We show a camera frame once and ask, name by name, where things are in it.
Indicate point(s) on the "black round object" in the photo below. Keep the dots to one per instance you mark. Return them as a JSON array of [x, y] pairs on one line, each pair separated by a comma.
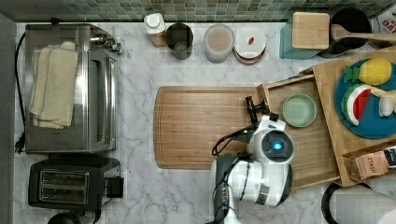
[[65, 218]]

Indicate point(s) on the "white plush toy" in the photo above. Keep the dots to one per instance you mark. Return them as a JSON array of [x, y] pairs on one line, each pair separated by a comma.
[[387, 101]]

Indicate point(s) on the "white lidded round container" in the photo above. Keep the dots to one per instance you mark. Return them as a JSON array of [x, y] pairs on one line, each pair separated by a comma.
[[249, 44]]

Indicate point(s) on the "blue plate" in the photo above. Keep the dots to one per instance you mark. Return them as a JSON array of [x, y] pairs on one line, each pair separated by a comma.
[[371, 125]]

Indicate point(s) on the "wooden drawer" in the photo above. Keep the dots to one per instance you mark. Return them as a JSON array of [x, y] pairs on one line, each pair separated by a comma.
[[314, 162]]

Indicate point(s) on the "teal canister wooden lid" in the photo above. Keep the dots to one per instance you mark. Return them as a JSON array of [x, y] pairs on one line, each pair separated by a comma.
[[304, 35]]

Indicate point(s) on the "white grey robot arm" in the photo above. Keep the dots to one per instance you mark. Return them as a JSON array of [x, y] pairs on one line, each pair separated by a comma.
[[262, 174]]

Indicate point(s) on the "wooden drawer cabinet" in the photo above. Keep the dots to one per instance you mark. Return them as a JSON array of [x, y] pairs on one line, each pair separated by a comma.
[[345, 143]]

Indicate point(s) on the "black utensil pot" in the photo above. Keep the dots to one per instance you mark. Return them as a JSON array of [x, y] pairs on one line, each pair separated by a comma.
[[353, 20]]

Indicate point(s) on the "stainless steel toaster oven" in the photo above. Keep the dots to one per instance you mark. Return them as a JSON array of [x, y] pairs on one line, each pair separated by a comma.
[[93, 126]]

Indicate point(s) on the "white cap spice bottle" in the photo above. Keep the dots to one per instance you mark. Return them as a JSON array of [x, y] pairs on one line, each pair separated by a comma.
[[155, 27]]

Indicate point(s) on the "wooden cutting board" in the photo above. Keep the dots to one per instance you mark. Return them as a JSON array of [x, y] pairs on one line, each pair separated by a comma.
[[189, 121]]

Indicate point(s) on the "light green bowl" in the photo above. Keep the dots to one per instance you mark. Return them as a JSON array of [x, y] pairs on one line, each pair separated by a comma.
[[299, 110]]

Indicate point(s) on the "plush watermelon slice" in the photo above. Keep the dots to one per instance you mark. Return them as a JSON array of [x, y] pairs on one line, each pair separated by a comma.
[[354, 102]]

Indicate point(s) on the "black two-slot toaster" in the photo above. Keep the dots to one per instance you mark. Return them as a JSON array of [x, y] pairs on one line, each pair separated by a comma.
[[75, 182]]

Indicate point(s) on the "wooden spoon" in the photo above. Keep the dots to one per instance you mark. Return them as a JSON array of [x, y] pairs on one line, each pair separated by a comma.
[[339, 32]]

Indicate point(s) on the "red white package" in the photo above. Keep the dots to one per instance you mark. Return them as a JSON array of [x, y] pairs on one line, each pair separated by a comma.
[[385, 23]]

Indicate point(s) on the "translucent lidded container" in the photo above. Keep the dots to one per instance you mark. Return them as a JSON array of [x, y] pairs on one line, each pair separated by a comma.
[[218, 42]]

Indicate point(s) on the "folded beige towel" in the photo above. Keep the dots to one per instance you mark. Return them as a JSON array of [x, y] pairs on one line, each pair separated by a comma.
[[55, 70]]

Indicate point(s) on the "yellow plush pineapple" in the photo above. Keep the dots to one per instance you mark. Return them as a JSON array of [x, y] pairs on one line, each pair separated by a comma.
[[376, 71]]

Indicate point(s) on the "stash tea box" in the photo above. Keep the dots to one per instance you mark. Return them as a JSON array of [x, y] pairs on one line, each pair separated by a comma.
[[372, 164]]

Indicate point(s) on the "dark grey cup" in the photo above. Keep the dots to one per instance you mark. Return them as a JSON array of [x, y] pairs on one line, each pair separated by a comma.
[[179, 38]]

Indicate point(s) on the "black drawer handle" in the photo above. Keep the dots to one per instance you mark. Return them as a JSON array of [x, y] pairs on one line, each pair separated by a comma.
[[252, 109]]

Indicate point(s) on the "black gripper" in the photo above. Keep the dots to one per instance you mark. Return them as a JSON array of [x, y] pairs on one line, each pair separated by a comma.
[[273, 117]]

